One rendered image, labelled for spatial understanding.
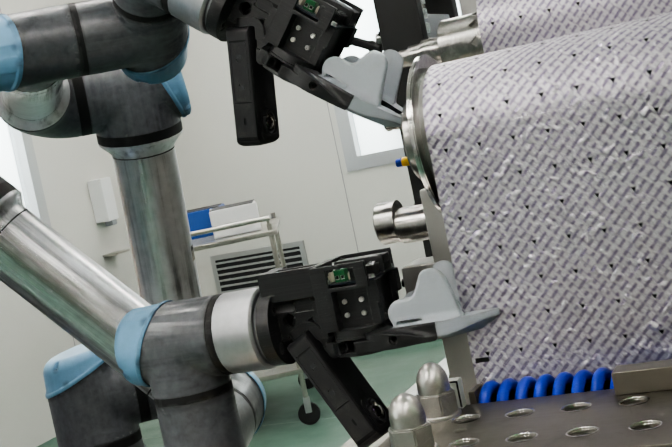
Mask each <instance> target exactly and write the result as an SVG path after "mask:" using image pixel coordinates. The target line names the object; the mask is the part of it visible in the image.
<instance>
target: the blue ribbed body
mask: <svg viewBox="0 0 672 447"><path fill-rule="evenodd" d="M611 373H612V371H611V370H610V369H608V368H606V367H601V368H598V369H597V370H596V371H595V372H594V374H593V373H591V372H590V371H588V370H586V369H583V370H579V371H578V372H577V373H576V374H575V376H574V375H572V374H571V373H569V372H567V371H566V372H561V373H559V374H558V375H557V377H556V378H555V377H553V376H552V375H550V374H543V375H541V376H540V377H539V378H538V379H537V380H536V379H535V378H533V377H531V376H525V377H523V378H521V380H520V381H519V382H518V381H516V380H515V379H513V378H507V379H504V380H503V381H502V383H501V384H500V383H498V382H496V381H495V380H490V381H486V382H485V383H484V385H483V386H482V388H481V390H480V393H479V399H478V404H479V403H488V402H497V401H506V400H515V399H524V398H533V397H542V396H551V395H560V394H569V393H578V392H587V391H596V390H606V389H614V386H613V381H612V376H611Z"/></svg>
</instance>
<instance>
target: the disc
mask: <svg viewBox="0 0 672 447"><path fill-rule="evenodd" d="M436 64H439V63H438V62H437V61H436V60H435V59H434V58H432V57H431V56H429V55H420V56H418V57H416V58H415V60H414V61H413V63H412V65H411V67H410V70H409V74H408V79H407V90H406V107H407V119H408V128H409V134H410V140H411V145H412V149H413V154H414V157H415V161H416V165H417V168H418V171H419V174H420V177H421V180H422V182H423V185H424V187H425V189H426V191H427V194H428V195H429V197H430V199H431V201H432V202H433V204H434V205H435V207H436V208H437V209H438V210H439V211H440V212H441V213H442V211H441V206H440V201H439V196H438V191H437V186H436V182H435V179H434V177H433V175H432V172H431V170H430V167H429V164H428V161H427V158H426V154H425V150H424V146H423V142H422V136H421V130H420V123H419V110H418V99H419V89H420V84H421V81H422V79H423V77H424V75H425V74H426V73H427V71H428V69H429V68H430V67H431V66H432V65H436Z"/></svg>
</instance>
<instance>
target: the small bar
mask: <svg viewBox="0 0 672 447"><path fill-rule="evenodd" d="M611 376H612V381H613V386H614V391H615V395H625V394H634V393H643V392H652V391H662V390H671V389H672V359H668V360H660V361H651V362H643V363H634V364H626V365H617V366H616V367H615V368H614V370H613V372H612V373H611Z"/></svg>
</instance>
